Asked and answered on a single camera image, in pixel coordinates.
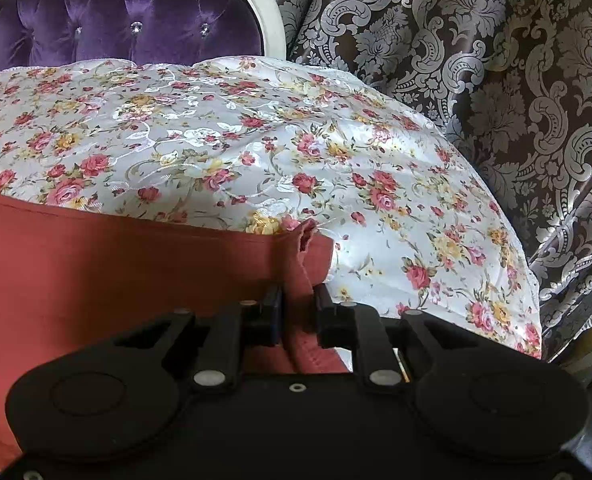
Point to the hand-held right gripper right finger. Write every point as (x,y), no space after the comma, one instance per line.
(322,310)

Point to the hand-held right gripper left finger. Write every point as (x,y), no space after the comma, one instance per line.
(275,316)

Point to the rust red pants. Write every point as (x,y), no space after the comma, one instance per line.
(100,260)

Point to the white floral blanket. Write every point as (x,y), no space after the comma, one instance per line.
(225,135)

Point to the brown silver damask curtain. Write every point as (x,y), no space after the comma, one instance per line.
(476,60)

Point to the purple tufted sofa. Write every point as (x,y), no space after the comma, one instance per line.
(100,20)

